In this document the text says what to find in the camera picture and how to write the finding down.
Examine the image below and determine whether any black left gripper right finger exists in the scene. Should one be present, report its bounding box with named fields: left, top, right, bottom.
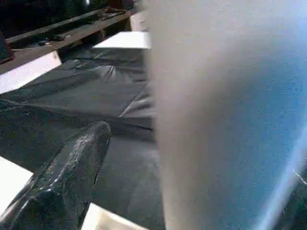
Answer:
left=283, top=165, right=307, bottom=230

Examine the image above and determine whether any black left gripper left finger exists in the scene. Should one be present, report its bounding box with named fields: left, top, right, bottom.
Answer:
left=0, top=121, right=112, bottom=230

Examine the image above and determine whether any white plastic table top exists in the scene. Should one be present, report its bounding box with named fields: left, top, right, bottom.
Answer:
left=0, top=156, right=166, bottom=230

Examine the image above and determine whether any white plastic table leg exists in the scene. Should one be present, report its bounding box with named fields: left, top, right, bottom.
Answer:
left=144, top=0, right=307, bottom=230

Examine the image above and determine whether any black plastic mat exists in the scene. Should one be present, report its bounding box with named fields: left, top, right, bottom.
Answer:
left=0, top=46, right=166, bottom=230

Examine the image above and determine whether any black low cabinet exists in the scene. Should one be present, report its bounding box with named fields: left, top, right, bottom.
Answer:
left=0, top=0, right=140, bottom=63

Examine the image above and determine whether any white drawer unit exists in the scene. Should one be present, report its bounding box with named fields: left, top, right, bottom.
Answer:
left=130, top=10, right=149, bottom=32

